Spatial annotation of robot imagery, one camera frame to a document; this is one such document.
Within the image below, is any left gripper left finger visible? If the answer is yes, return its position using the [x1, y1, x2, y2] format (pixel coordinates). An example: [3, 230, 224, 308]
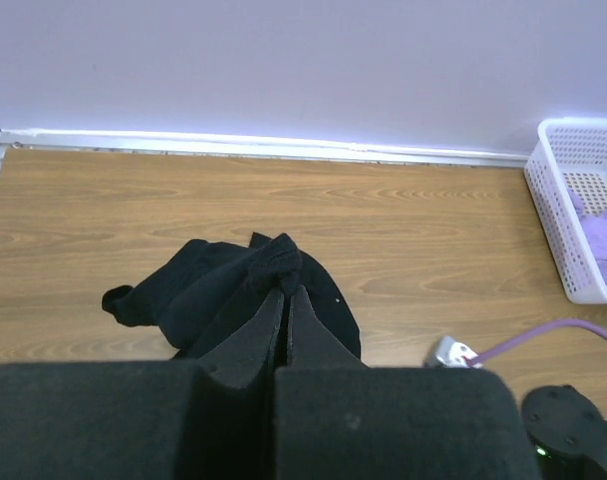
[175, 289, 285, 390]

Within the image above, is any white plastic laundry basket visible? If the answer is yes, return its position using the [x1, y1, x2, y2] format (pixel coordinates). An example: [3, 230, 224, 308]
[524, 117, 607, 305]

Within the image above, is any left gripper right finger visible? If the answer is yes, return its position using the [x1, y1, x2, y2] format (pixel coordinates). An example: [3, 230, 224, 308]
[286, 286, 366, 369]

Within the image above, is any black t shirt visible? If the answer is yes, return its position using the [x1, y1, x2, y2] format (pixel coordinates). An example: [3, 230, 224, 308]
[101, 233, 362, 365]

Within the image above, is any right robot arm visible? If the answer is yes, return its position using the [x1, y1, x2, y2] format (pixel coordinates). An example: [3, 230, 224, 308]
[521, 385, 607, 479]

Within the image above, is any aluminium table frame rail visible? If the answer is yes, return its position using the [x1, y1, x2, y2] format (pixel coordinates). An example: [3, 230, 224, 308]
[0, 128, 528, 172]

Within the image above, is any purple t shirt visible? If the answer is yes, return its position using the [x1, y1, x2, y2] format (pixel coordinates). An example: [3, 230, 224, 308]
[568, 190, 607, 287]

